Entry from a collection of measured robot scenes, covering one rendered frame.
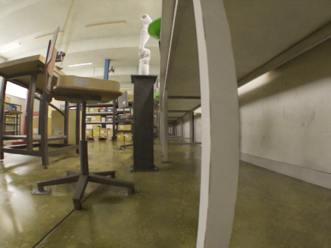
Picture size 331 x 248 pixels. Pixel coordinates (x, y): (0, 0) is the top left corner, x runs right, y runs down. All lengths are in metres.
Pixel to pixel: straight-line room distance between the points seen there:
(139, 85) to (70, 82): 0.79
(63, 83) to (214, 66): 0.74
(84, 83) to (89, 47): 6.62
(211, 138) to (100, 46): 7.17
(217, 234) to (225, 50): 0.25
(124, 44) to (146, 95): 5.61
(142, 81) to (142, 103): 0.20
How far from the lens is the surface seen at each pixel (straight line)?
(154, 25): 1.16
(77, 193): 0.82
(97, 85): 0.88
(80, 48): 7.64
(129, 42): 7.00
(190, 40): 1.02
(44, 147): 1.62
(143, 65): 1.62
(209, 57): 0.22
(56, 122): 2.69
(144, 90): 1.49
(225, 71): 0.22
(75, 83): 0.86
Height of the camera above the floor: 0.35
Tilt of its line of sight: 3 degrees up
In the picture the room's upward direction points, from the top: straight up
